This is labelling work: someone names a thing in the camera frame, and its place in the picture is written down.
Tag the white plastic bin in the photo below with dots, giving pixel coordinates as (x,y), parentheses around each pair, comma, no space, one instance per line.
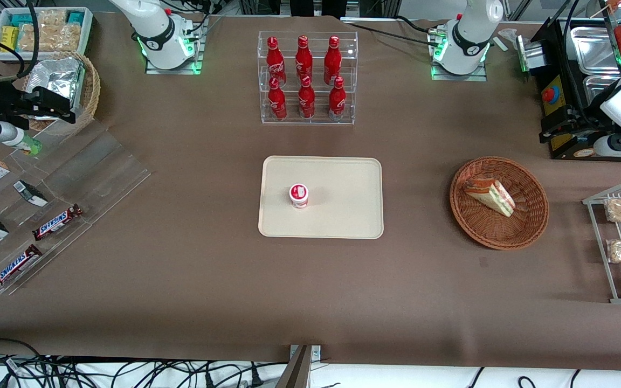
(87,32)

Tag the brown table cloth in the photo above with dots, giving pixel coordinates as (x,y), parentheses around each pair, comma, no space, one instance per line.
(310,302)

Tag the small green packet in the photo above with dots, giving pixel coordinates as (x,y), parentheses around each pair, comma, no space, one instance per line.
(31,145)

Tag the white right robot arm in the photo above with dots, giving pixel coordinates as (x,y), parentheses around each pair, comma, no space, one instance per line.
(154,29)

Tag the red white yogurt cup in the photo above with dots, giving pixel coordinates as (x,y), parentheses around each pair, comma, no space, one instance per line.
(298,196)

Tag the rice cracker packets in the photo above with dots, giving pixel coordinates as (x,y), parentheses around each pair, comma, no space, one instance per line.
(52,35)

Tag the beige plastic tray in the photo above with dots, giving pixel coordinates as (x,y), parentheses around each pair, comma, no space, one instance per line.
(343,194)

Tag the metal bracket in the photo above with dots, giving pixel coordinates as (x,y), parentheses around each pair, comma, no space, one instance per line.
(302,369)

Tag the clear acrylic display stand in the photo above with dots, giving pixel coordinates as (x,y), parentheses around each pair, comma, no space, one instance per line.
(95,167)

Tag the steel tray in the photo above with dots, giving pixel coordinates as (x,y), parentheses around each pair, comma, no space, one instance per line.
(593,51)
(599,89)

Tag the teal snack box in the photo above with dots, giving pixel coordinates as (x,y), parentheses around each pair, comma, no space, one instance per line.
(22,20)
(75,18)

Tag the red emergency stop button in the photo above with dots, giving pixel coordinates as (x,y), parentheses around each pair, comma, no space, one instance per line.
(550,96)

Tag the silver metal box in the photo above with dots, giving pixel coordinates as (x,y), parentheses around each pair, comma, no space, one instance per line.
(530,54)

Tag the red cola bottle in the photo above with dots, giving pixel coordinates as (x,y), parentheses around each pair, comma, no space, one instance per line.
(303,59)
(337,102)
(306,102)
(332,62)
(277,102)
(275,62)

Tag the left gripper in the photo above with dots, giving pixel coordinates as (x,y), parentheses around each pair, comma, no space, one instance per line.
(568,128)

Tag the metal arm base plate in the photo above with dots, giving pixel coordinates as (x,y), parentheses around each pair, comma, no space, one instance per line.
(480,73)
(197,54)

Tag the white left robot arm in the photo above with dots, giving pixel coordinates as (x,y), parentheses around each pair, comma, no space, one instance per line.
(467,32)

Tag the light wicker basket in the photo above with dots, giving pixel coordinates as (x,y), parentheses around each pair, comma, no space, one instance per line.
(90,89)

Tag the brown wicker basket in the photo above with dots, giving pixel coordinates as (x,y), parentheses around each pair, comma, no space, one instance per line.
(526,226)

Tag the triangle sandwich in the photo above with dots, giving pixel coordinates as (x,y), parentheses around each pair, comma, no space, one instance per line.
(491,196)

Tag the yellow snack box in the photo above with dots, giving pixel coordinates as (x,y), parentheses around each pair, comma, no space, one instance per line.
(8,39)

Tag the brown snickers bar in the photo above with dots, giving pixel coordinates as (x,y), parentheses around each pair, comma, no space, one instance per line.
(15,267)
(57,222)

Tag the clear acrylic bottle rack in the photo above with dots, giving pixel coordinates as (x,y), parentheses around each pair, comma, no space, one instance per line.
(310,116)

